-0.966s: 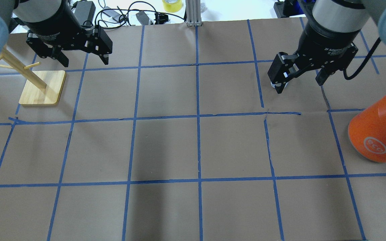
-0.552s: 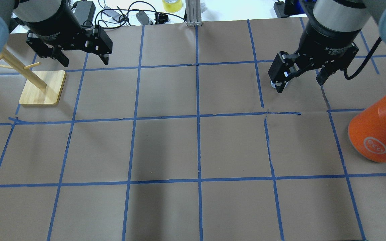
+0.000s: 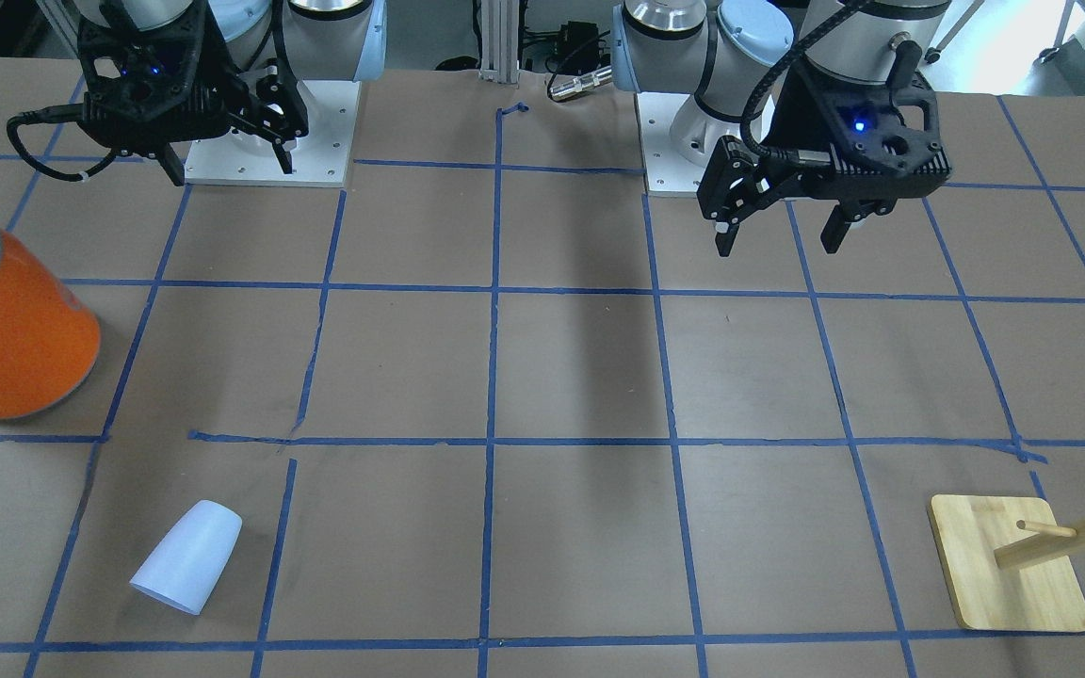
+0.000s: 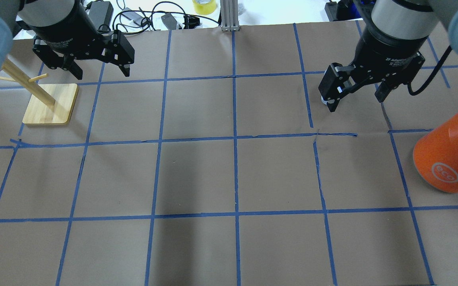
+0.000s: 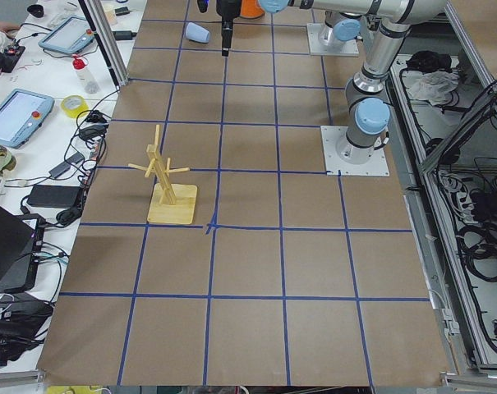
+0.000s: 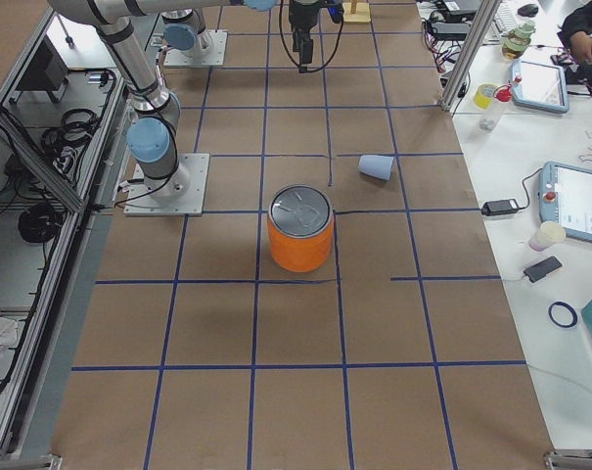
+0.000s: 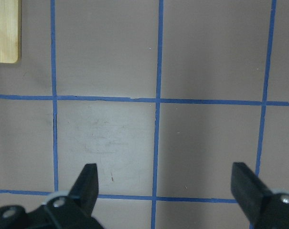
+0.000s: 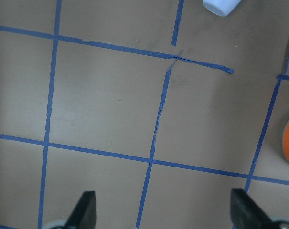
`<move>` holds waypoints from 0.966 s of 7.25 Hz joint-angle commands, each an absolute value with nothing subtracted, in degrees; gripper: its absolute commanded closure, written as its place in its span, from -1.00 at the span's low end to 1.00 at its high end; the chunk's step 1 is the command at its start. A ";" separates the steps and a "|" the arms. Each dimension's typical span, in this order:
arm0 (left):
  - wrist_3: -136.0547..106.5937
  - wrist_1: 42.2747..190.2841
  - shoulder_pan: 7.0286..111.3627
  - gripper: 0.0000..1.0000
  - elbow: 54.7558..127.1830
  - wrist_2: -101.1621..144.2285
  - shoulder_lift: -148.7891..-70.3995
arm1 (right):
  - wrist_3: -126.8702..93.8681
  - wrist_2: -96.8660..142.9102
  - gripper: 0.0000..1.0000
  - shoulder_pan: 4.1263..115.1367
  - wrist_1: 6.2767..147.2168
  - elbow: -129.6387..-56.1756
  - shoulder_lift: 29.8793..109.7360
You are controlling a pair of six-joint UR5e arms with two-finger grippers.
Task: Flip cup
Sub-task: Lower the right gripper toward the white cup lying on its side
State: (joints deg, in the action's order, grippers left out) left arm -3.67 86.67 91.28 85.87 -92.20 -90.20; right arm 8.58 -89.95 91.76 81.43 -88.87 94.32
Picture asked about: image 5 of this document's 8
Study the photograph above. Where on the aluminium frame post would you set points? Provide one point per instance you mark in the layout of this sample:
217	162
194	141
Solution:
94	13

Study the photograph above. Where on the black power adapter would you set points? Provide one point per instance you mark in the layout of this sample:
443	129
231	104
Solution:
48	196

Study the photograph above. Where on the black gripper body with cable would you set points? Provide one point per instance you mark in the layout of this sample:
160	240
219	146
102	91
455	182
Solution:
227	9

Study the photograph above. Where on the teach pendant far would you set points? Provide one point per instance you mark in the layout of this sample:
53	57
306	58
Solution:
70	37

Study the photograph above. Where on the small black power brick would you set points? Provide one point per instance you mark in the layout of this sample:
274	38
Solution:
124	35

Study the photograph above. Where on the robot arm near orange can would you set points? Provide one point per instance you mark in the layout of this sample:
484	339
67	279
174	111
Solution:
340	27

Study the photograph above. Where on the squeeze bottle red cap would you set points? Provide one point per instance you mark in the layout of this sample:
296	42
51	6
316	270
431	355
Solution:
86	78

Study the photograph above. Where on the yellow tape roll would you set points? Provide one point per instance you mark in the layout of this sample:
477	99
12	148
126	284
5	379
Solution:
74	106

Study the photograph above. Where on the orange can with grey lid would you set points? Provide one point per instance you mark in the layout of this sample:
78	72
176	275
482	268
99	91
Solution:
250	9

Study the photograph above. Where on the light blue plastic cup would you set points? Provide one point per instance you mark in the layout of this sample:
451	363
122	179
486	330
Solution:
197	33

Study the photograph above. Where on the teach pendant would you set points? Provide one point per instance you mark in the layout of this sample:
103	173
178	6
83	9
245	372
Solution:
21	114
70	37

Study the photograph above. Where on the person's hand at desk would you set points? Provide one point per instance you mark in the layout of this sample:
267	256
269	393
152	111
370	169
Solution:
6	26

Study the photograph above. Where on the white base plate near can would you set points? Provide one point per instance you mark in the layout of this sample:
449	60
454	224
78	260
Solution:
317	47

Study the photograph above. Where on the white crumpled cloth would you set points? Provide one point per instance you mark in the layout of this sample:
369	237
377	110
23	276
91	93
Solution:
435	87

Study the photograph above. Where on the wooden cup stand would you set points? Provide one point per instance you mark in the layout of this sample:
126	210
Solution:
170	203

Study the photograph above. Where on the robot arm near wooden stand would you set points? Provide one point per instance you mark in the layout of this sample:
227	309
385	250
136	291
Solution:
369	115

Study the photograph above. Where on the teach pendant near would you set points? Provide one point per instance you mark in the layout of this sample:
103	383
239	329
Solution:
21	114

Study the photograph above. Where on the white base plate near stand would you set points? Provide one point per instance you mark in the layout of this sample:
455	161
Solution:
341	158

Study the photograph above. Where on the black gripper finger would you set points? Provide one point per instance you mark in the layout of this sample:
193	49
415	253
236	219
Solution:
226	34

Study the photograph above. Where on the black laptop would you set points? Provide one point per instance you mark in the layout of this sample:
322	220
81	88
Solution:
21	239

